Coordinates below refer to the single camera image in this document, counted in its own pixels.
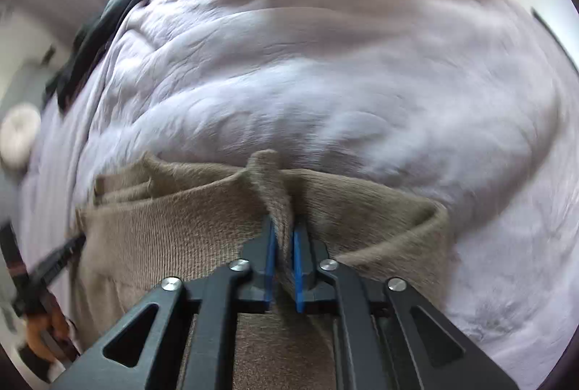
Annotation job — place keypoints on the grey wall switch panel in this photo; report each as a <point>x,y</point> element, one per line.
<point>554,39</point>

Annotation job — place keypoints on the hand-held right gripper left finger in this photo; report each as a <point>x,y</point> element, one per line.
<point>270,268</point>

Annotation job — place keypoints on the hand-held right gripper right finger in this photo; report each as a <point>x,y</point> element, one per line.
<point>297,272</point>

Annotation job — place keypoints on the dark green clothes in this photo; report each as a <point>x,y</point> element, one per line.
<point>99,28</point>

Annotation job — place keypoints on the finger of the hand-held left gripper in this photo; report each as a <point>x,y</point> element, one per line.
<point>59,256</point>

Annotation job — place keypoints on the grey quilted sofa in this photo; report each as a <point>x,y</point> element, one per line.
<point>9,195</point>

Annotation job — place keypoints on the tan knit sweater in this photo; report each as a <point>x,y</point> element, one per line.
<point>181,227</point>

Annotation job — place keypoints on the lavender quilted bedspread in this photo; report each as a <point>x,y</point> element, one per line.
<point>316,77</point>

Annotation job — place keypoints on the white round cushion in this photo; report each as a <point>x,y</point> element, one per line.
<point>18,134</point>

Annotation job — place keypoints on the person's left hand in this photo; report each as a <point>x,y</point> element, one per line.
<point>38,338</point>

